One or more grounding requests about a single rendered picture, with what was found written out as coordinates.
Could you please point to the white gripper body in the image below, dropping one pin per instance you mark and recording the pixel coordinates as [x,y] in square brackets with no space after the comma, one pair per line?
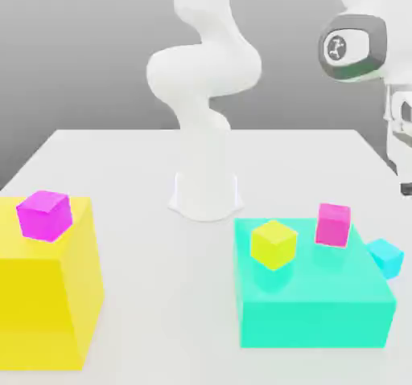
[402,150]

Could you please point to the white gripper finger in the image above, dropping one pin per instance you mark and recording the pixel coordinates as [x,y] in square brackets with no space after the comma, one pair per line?
[407,189]

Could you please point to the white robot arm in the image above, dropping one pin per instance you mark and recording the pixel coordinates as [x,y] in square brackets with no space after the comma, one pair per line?
[206,70]

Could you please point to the small cyan cube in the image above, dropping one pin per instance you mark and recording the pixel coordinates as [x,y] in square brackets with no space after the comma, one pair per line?
[388,258]

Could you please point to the small pink cube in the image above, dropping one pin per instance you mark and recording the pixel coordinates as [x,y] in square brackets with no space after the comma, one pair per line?
[333,227]

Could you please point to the small yellow cube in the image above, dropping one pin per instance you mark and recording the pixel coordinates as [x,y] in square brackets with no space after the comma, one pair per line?
[273,246]

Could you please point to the small magenta cube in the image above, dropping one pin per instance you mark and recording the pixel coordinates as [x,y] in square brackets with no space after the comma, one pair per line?
[43,219]

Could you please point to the large turquoise box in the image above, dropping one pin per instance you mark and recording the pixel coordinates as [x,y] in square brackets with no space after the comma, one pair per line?
[315,311]

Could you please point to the large yellow box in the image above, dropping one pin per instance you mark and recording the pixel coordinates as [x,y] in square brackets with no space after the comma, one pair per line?
[35,311]

